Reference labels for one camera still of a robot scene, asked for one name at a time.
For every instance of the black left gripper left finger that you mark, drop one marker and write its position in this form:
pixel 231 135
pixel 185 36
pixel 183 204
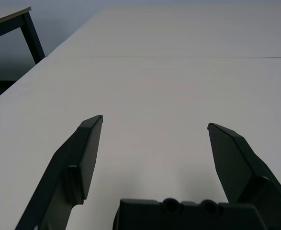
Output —
pixel 66 172

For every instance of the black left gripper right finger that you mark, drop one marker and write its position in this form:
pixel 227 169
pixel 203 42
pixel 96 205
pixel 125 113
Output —
pixel 245 172

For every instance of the side table with dark frame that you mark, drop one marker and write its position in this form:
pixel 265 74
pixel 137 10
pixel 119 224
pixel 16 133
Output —
pixel 31 36

